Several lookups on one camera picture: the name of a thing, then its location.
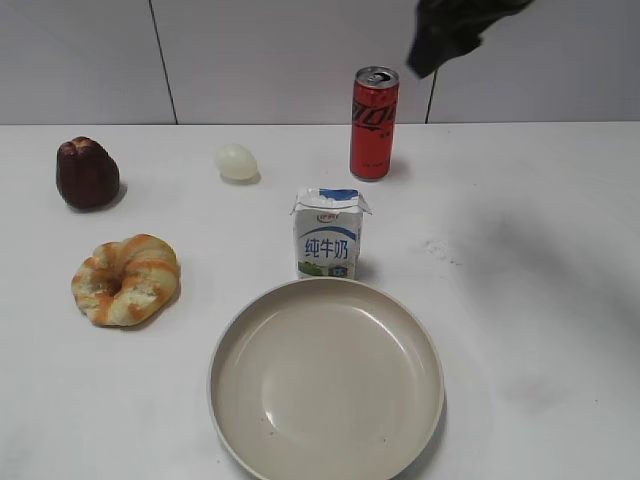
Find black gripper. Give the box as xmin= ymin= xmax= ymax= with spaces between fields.
xmin=407 ymin=0 xmax=532 ymax=79

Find white blue milk carton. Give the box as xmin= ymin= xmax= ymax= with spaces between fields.
xmin=291 ymin=188 xmax=371 ymax=279

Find beige round plate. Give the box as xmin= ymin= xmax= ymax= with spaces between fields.
xmin=207 ymin=277 xmax=446 ymax=479

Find red soda can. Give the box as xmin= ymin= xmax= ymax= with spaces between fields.
xmin=350 ymin=66 xmax=400 ymax=181

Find white egg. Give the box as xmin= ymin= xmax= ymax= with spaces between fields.
xmin=215 ymin=144 xmax=258 ymax=181

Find orange striped bagel bread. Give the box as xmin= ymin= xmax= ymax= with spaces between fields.
xmin=71 ymin=234 xmax=180 ymax=327

